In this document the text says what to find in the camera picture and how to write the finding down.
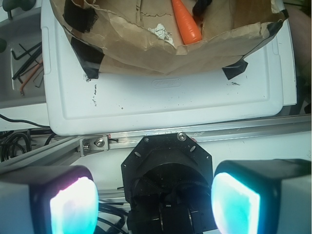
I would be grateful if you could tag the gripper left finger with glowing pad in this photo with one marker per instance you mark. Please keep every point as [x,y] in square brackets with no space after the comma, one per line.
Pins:
[47,200]

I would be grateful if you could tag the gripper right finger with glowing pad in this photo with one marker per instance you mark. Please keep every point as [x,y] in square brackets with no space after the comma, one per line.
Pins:
[263,196]

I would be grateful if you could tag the white paper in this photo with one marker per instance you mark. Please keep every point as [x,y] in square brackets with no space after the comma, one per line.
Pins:
[162,34]

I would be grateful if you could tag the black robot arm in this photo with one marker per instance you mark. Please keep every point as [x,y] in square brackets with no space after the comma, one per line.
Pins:
[171,187]

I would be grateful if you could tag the grey tool tray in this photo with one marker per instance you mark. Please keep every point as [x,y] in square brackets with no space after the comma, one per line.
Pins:
[24,29]

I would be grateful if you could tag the black hex key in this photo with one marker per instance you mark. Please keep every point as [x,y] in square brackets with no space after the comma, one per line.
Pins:
[26,51]

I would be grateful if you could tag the brown paper bag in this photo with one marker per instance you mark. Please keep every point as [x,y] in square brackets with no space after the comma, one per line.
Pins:
[111,36]

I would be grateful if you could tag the orange plastic carrot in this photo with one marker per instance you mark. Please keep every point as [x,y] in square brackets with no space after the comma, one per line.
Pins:
[187,26]

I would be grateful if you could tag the aluminium frame rail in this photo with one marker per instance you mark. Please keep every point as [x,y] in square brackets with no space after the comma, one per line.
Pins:
[273,137]

